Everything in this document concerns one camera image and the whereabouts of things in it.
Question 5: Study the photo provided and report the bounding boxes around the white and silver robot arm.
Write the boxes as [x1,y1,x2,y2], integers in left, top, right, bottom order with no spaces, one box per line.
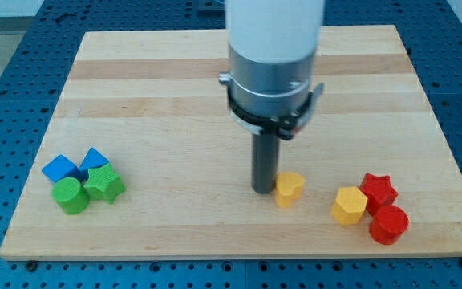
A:
[219,0,326,140]

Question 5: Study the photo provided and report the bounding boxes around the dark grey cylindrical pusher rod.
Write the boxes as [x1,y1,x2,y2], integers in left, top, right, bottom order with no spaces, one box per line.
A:
[251,133,279,194]

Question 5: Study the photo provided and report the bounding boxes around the yellow heart block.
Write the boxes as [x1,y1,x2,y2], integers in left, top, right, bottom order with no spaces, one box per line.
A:
[274,172,306,208]

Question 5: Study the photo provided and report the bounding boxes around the wooden board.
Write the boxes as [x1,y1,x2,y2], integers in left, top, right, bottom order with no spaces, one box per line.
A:
[0,25,462,261]

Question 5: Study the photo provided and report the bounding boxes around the yellow hexagon block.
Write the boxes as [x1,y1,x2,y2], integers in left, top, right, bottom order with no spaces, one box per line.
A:
[330,186,368,226]

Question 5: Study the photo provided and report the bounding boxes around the green star block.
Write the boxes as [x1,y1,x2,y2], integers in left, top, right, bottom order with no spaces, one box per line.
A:
[83,163,126,205]

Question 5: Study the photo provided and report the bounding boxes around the blue cube block right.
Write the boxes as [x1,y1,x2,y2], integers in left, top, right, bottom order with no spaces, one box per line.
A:
[79,148,109,178]

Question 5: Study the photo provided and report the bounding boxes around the blue cube block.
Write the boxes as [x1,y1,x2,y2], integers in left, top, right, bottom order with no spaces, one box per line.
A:
[79,148,109,178]
[42,154,83,183]

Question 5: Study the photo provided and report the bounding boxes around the red star block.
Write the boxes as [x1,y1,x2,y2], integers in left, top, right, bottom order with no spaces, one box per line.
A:
[359,173,399,216]

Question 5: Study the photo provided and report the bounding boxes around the green cylinder block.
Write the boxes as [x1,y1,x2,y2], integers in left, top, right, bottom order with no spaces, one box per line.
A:
[51,177,90,215]

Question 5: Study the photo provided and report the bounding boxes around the blue cube block left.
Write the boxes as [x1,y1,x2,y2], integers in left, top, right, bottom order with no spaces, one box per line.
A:
[42,154,83,183]

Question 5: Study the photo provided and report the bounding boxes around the red cylinder block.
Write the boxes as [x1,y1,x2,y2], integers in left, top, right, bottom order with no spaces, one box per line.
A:
[369,205,409,245]

